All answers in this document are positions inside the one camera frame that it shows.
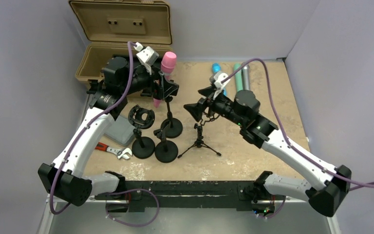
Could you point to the red-handled adjustable wrench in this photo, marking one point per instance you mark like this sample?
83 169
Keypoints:
124 153

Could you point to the black tripod shock-mount stand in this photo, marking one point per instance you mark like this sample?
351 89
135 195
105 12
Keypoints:
199 142

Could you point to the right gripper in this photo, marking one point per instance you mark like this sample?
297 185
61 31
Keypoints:
196 109

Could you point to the black clip desk stand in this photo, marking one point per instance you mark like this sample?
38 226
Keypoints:
166 151

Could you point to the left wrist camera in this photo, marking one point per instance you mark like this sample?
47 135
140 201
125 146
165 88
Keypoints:
146 55

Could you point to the black stand with pink microphone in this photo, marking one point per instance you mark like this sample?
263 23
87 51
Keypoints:
171 126

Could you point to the silver grey microphone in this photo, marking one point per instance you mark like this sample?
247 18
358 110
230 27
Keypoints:
246 78

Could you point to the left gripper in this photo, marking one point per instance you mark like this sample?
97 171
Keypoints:
164 87

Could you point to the black shock-mount desk stand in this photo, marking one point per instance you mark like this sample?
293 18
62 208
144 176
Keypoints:
141 118

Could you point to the tan plastic tool case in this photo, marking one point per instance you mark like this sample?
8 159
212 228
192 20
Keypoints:
110 24

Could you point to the grey flat box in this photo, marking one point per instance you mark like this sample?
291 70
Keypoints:
121 131

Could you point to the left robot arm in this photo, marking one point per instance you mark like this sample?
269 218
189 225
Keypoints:
63 177

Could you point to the mint green microphone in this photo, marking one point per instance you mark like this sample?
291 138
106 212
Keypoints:
238 77

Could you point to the pink toy microphone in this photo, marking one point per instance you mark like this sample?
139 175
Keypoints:
168 64

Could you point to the blue microphone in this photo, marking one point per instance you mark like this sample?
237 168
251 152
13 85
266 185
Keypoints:
218 76

